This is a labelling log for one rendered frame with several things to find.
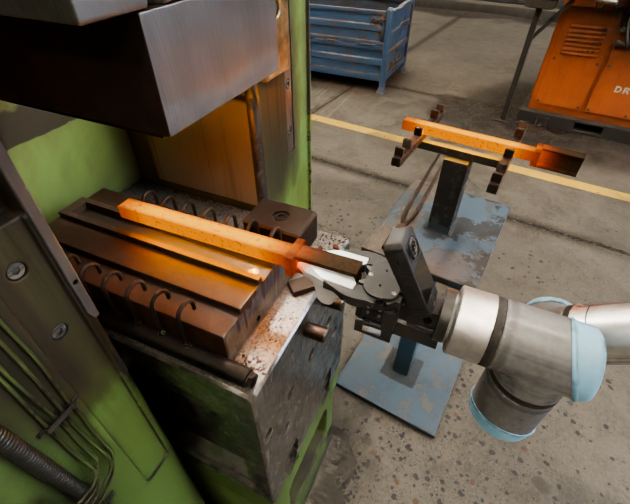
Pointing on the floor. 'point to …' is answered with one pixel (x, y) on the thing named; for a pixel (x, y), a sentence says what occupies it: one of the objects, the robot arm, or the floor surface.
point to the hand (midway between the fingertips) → (309, 258)
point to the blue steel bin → (360, 38)
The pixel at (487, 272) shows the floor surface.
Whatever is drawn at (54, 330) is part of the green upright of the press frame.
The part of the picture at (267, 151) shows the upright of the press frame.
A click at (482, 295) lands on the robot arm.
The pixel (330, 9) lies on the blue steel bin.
